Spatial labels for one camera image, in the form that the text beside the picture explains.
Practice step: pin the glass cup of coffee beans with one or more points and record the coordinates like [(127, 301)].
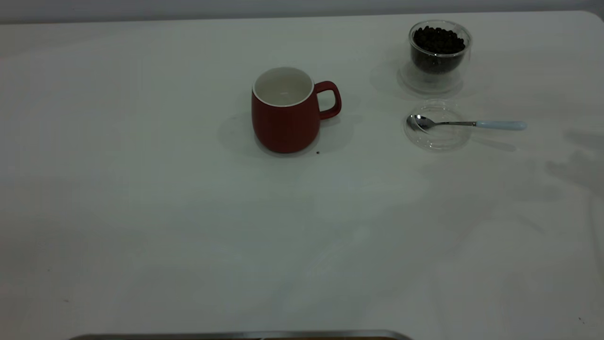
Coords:
[(439, 45)]

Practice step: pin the clear glass saucer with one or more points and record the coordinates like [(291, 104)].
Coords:
[(439, 141)]

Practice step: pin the double-wall clear glass cup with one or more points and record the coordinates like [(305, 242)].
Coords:
[(434, 82)]

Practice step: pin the red ceramic mug white inside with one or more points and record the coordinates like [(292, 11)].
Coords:
[(283, 127)]

